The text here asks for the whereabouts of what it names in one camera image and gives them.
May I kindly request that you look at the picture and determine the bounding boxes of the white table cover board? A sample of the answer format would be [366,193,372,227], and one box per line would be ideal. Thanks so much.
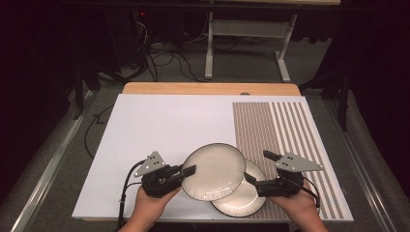
[71,93,355,222]

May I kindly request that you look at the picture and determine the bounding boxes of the white wire bundle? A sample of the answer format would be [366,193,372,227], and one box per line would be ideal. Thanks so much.
[134,19,151,45]

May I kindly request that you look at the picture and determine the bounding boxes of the tangle of black floor cables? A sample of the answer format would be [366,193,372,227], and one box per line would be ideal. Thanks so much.
[129,42,207,83]

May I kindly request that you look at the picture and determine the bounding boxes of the aluminium floor rail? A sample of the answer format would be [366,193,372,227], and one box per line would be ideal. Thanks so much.
[11,91,95,232]
[323,98,393,232]

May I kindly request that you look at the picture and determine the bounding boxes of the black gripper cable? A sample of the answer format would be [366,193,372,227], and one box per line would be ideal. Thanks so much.
[291,176,322,209]
[116,159,147,230]

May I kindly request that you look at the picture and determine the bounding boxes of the white table frame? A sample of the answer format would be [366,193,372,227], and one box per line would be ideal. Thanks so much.
[204,0,342,83]

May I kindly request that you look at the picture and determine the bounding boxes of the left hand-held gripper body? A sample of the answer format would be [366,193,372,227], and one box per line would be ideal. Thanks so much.
[133,150,186,198]

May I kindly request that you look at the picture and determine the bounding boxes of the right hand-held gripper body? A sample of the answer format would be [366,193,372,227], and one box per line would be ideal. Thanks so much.
[255,153,324,198]

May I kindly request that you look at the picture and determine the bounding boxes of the dark equipment box, red light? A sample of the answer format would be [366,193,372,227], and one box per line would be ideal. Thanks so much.
[105,6,153,75]

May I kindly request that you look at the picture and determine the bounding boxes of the striped beige placemat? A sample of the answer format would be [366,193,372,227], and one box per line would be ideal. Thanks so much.
[231,101,345,220]

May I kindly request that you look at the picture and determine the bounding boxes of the person's left hand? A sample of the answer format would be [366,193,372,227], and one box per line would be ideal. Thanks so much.
[133,186,180,224]

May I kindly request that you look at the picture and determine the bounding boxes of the single black floor cable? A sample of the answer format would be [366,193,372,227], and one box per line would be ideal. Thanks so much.
[84,103,115,160]

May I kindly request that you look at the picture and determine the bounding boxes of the light wooden table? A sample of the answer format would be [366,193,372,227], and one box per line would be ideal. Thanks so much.
[122,81,302,97]

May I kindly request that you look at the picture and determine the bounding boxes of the white plate with dark rim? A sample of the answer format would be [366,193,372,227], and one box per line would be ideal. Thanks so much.
[210,159,268,218]
[181,142,248,203]

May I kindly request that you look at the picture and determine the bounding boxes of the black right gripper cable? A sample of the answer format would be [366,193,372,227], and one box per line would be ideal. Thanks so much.
[291,176,322,209]

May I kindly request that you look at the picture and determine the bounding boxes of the person's right hand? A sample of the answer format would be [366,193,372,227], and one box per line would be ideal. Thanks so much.
[267,183,320,223]

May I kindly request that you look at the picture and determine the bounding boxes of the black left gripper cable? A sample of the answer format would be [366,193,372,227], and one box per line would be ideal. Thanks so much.
[116,159,147,230]

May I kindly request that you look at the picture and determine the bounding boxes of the black metal stand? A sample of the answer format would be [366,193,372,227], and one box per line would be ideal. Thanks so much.
[72,59,102,121]
[299,64,352,132]

